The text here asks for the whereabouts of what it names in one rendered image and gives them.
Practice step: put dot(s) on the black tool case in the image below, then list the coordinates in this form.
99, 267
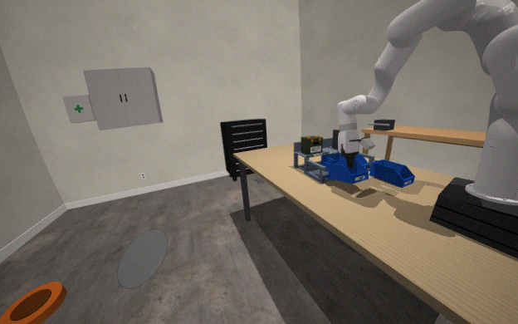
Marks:
335, 139

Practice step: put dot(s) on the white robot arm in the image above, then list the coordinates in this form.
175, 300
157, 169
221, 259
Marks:
483, 20

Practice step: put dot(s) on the blue bin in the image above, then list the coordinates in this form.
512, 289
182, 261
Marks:
338, 171
362, 160
331, 157
397, 174

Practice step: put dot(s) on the dark green tool case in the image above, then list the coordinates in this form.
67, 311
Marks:
311, 145

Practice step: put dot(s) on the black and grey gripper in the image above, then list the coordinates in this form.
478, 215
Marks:
346, 146

